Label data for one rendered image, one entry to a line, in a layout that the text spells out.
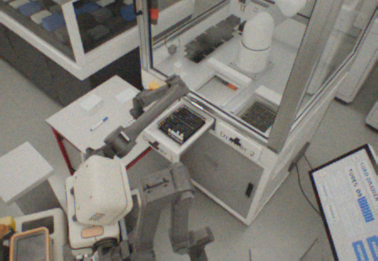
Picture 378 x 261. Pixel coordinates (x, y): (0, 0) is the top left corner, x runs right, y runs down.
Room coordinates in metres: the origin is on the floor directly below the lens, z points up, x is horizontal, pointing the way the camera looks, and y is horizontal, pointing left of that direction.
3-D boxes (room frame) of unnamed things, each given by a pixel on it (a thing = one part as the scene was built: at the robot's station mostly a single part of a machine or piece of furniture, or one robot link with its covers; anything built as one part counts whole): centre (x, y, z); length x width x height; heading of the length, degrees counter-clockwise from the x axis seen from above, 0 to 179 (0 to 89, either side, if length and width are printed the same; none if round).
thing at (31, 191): (0.98, 0.93, 0.38); 0.30 x 0.30 x 0.76; 49
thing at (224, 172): (1.73, -0.37, 0.40); 1.03 x 0.95 x 0.80; 52
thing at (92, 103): (1.48, 0.64, 0.79); 0.13 x 0.09 x 0.05; 148
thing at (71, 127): (1.39, 0.47, 0.38); 0.62 x 0.58 x 0.76; 52
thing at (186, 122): (1.28, 0.04, 0.87); 0.22 x 0.18 x 0.06; 142
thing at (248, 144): (1.19, -0.28, 0.87); 0.29 x 0.02 x 0.11; 52
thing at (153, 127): (1.29, 0.03, 0.86); 0.40 x 0.26 x 0.06; 142
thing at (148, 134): (1.13, 0.16, 0.87); 0.29 x 0.02 x 0.11; 52
